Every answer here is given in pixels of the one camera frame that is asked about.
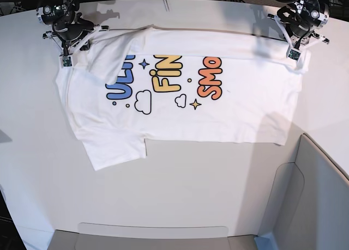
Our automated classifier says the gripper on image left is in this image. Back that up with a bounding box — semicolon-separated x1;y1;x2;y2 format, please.
43;18;110;57

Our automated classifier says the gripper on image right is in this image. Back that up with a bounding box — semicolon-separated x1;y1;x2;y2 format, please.
267;12;330;52

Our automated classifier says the white printed t-shirt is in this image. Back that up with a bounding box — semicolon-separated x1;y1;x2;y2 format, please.
56;27;311;170

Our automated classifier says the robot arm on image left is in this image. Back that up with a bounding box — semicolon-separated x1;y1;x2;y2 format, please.
36;0;109;66

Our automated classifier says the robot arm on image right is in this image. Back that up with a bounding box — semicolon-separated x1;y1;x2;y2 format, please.
268;0;330;52

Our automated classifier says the grey side panel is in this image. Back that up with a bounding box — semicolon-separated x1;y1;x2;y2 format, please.
255;134;348;249

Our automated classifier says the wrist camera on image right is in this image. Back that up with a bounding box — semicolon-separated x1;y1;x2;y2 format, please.
287;48;302;61

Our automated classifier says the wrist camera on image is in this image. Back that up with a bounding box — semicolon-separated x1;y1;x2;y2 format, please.
287;48;302;61
59;55;74;68

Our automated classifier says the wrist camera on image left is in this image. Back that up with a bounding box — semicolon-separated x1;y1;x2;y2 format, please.
59;55;74;68

